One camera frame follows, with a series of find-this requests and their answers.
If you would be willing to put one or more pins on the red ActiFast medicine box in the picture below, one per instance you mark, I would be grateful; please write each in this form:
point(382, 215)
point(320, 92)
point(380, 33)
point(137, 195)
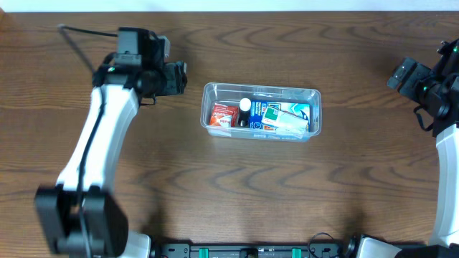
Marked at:
point(224, 115)

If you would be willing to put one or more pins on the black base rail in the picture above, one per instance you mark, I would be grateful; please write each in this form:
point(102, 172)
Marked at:
point(316, 249)

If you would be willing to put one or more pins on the white green medicine box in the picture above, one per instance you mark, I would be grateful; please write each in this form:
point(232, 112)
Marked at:
point(284, 122)

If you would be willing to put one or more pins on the clear plastic container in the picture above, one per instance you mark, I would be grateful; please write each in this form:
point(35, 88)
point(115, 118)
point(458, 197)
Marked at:
point(231, 94)

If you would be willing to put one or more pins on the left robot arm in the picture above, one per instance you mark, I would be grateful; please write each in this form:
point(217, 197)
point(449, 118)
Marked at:
point(79, 215)

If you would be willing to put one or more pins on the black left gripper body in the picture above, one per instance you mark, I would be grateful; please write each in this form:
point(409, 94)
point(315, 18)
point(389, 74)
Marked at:
point(178, 77)

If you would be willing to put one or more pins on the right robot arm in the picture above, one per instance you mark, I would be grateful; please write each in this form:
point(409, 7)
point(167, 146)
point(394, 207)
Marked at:
point(444, 238)

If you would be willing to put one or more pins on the dark bottle white cap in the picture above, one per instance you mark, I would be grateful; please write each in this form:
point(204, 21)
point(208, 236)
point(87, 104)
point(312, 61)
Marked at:
point(244, 115)

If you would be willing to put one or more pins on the blue Kool Fever box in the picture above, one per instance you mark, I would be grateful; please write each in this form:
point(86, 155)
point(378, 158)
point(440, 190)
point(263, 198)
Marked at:
point(258, 109)

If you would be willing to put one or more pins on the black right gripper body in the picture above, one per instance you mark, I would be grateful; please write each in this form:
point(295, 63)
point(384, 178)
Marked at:
point(401, 75)

